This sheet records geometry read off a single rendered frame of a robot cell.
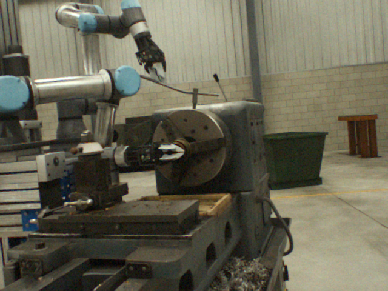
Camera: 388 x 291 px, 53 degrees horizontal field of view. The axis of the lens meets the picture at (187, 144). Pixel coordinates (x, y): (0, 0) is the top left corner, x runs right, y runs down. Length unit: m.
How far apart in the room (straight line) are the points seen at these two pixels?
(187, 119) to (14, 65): 0.75
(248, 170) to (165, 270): 0.93
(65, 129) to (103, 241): 0.99
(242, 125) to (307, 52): 10.59
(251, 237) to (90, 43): 1.18
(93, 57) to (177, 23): 10.16
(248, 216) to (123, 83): 0.76
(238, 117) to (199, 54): 10.23
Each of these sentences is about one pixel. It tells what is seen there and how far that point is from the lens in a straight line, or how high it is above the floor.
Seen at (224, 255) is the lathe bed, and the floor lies 0.70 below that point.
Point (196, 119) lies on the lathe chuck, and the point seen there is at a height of 1.19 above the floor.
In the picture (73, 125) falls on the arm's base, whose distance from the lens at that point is 1.91.
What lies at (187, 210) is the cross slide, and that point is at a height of 0.96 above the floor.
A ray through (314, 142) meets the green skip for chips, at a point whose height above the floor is 0.70.
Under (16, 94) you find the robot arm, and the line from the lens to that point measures 1.37.
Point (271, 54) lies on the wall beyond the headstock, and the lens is 12.01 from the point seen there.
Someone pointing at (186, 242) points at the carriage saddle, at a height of 0.91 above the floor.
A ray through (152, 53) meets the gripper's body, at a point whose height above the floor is 1.46.
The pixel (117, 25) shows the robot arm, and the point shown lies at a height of 1.60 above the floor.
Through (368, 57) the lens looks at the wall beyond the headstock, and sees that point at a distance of 12.69.
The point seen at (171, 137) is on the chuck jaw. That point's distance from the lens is 1.50.
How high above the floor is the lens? 1.18
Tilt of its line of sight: 3 degrees down
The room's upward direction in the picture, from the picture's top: 5 degrees counter-clockwise
